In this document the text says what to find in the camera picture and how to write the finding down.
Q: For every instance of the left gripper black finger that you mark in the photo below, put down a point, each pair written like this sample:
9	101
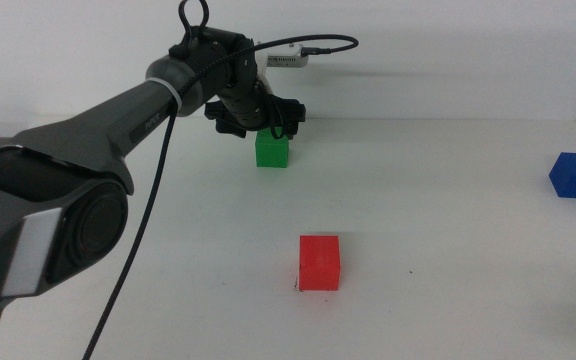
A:
289	131
232	129

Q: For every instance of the green cube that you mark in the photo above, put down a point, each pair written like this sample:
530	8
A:
271	153

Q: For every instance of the red cube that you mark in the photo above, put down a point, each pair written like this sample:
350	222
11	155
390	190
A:
319	265

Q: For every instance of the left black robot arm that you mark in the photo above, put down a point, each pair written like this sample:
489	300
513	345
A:
88	132

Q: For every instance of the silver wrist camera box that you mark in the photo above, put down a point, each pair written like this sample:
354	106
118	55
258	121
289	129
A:
288	56

